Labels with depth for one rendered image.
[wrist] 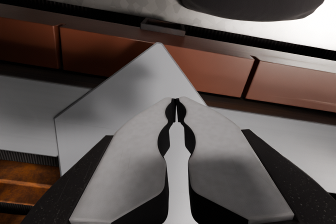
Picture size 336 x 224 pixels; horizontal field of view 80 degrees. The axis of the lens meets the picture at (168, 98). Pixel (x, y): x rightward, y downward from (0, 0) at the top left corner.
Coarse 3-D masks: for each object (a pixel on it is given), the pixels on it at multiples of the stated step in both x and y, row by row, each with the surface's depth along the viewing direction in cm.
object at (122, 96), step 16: (112, 80) 17; (128, 80) 17; (144, 80) 17; (160, 80) 17; (96, 96) 18; (112, 96) 18; (128, 96) 18; (144, 96) 18; (160, 96) 18; (176, 96) 18; (192, 96) 18; (64, 112) 19; (80, 112) 19; (96, 112) 19; (112, 112) 19; (128, 112) 19; (176, 112) 19; (176, 128) 20
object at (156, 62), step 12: (156, 48) 16; (132, 60) 16; (144, 60) 16; (156, 60) 16; (168, 60) 16; (132, 72) 17; (144, 72) 17; (156, 72) 17; (168, 72) 17; (180, 72) 17
